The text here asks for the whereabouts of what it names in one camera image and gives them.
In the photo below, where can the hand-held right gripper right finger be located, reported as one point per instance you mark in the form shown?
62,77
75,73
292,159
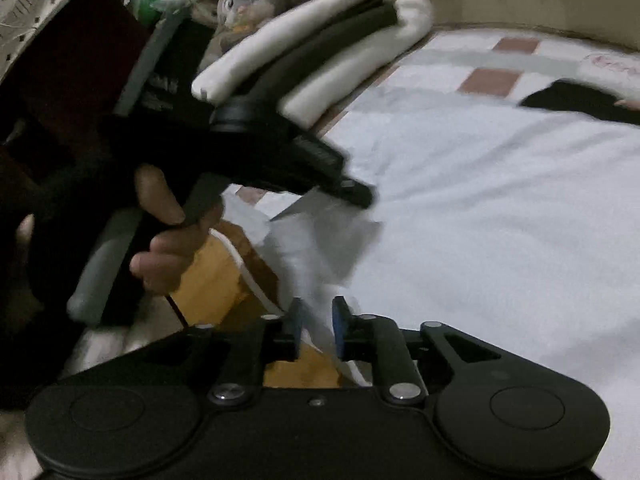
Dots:
340,332

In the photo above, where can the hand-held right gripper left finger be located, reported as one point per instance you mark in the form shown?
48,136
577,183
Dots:
297,325

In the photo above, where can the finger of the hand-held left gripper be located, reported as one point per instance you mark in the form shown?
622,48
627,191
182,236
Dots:
340,180

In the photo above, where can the white printed t-shirt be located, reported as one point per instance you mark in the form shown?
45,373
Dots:
475,210

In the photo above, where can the person's left hand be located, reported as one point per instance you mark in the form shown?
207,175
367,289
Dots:
170,255

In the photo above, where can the white folded garment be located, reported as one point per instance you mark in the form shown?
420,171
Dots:
240,70

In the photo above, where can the cream folded garment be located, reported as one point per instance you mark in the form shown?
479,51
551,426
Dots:
350,65

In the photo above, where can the dark folded garment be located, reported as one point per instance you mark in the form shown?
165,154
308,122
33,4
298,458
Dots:
320,45

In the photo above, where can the grey plush rabbit toy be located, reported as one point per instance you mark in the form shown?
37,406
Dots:
245,0

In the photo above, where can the checkered rug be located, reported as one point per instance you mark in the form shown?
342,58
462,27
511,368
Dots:
485,80

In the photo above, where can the dark cloth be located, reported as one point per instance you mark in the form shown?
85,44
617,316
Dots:
565,102

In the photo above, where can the white patterned panel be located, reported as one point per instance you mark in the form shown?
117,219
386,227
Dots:
35,5

